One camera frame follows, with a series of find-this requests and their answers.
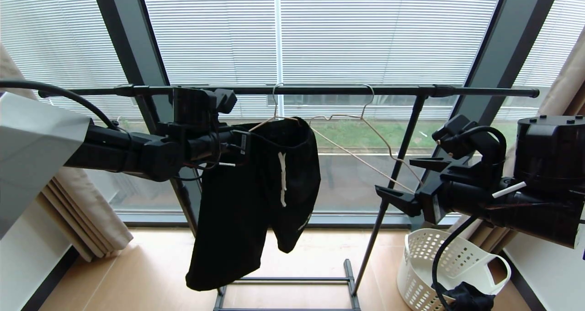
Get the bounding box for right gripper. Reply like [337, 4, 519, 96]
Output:
[375, 156, 585, 250]

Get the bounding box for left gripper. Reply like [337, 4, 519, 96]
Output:
[186, 128, 253, 166]

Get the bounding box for black shorts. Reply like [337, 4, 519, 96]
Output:
[185, 117, 322, 292]

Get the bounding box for pink clothes hanger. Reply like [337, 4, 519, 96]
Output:
[309, 85, 423, 193]
[248, 83, 302, 133]

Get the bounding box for heap of clothes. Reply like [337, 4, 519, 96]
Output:
[432, 281, 496, 311]

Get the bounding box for white laundry basket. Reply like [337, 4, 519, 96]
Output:
[397, 229, 511, 311]

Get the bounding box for black clothes rack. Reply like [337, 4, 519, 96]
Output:
[39, 84, 540, 311]

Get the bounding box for beige curtain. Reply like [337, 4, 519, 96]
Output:
[448, 27, 585, 254]
[0, 43, 134, 262]

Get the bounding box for window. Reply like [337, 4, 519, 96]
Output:
[0, 0, 585, 227]

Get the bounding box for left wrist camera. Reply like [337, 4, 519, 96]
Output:
[213, 89, 237, 115]

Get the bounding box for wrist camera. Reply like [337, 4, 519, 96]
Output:
[213, 89, 237, 115]
[432, 114, 507, 165]

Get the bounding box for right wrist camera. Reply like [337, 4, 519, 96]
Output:
[432, 114, 507, 165]

